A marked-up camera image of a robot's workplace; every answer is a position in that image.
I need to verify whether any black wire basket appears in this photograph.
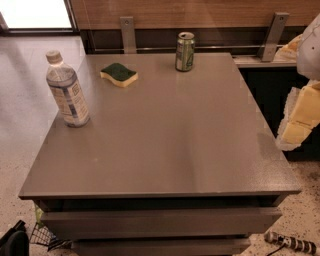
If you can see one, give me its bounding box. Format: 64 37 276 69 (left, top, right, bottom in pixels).
29 223 72 251

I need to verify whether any right metal wall bracket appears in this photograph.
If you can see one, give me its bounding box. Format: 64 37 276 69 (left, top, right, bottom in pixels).
258 12 289 62

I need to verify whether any yellow sponge green scrub top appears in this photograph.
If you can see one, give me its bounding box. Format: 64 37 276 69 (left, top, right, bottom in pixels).
100 63 138 88

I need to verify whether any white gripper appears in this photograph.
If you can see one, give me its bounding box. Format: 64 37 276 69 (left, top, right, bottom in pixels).
275 14 320 151

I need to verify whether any clear plastic water bottle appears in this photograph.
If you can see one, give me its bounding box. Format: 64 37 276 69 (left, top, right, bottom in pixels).
46 50 89 127

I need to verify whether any metal wall bracket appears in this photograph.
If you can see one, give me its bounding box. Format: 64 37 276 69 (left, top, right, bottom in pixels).
120 16 137 54
258 12 289 62

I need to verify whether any black bag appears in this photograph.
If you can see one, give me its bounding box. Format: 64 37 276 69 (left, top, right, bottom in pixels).
0 220 29 256

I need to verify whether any grey table with drawers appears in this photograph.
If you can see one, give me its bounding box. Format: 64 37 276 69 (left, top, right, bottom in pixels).
20 53 300 256

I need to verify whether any white power strip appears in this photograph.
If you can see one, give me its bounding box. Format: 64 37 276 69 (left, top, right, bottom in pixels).
264 231 320 256

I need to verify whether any left metal wall bracket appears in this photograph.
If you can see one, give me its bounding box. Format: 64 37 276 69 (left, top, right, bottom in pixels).
120 16 137 54

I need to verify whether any green soda can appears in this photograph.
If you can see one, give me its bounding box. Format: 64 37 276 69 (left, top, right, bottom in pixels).
175 32 195 72

